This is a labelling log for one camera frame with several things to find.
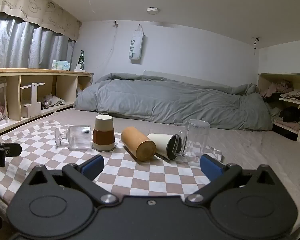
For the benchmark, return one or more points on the small wooden rack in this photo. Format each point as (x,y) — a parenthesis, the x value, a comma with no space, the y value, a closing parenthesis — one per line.
(31,105)

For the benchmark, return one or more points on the grey duvet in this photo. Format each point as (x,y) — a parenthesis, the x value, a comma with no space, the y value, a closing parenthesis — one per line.
(165,100)

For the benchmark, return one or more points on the brown and white paper cup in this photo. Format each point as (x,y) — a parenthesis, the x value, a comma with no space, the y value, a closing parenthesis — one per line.
(103,135)

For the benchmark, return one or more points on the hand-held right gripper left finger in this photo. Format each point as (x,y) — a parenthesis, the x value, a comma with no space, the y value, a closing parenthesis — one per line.
(93,167)

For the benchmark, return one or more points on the wooden cup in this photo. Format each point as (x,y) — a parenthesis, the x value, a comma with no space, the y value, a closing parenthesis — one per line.
(137,142)

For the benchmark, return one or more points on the small white box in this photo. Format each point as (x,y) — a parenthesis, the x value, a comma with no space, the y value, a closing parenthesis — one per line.
(78,68)

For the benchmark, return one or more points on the black clothes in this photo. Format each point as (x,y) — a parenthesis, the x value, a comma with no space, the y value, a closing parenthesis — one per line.
(291,115)

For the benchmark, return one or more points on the black wall clip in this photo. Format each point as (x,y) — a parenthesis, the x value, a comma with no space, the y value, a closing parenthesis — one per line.
(255,41)

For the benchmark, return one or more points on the tissue pack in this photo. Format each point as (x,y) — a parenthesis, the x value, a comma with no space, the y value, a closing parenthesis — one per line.
(60,65)

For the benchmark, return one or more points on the grey curtain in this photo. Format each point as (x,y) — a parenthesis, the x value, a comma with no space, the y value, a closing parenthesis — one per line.
(17,47)

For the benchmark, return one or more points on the white hanging bag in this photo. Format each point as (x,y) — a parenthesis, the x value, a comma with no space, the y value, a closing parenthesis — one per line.
(135,47)

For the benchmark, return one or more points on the long wooden shelf unit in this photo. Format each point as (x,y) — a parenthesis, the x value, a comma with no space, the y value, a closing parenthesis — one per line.
(35,72)

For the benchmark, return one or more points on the wooden wardrobe shelf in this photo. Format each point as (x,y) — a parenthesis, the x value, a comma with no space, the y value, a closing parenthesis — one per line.
(263,80)

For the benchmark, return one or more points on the wall hook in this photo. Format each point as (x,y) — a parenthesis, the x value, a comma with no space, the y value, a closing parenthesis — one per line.
(116,24)

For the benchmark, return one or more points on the white cup with black inside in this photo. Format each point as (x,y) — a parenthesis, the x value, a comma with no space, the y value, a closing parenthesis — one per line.
(160,143)

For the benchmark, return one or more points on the beige cartoon print valance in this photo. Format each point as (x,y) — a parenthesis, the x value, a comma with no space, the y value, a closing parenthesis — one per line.
(17,0)

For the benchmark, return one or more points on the crumpled grey clothes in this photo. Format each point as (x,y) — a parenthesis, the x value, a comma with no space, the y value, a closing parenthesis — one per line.
(52,101)

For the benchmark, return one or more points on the green glass bottle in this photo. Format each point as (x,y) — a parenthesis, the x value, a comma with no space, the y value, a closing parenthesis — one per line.
(81,58)

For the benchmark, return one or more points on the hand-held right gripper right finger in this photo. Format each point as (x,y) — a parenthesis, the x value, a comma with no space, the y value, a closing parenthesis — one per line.
(211,168)

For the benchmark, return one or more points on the round ceiling smoke detector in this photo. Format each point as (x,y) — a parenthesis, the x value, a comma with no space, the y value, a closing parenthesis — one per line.
(152,10)

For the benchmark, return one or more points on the beige folded clothes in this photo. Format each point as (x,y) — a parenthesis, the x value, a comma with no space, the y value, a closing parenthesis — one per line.
(292,95)

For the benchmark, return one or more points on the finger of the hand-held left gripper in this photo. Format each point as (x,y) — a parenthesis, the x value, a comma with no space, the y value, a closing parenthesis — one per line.
(12,149)

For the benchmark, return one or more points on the clear glass mug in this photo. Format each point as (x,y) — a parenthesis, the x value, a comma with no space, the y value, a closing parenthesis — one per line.
(196,142)

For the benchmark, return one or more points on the ribbed clear glass goblet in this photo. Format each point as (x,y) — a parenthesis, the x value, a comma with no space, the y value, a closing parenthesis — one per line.
(77,137)

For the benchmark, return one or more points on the pink clothes pile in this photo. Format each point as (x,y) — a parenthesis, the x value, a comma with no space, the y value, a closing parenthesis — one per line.
(272,88)

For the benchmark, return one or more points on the brown checkered cloth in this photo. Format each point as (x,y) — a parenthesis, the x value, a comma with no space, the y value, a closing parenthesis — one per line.
(135,177)

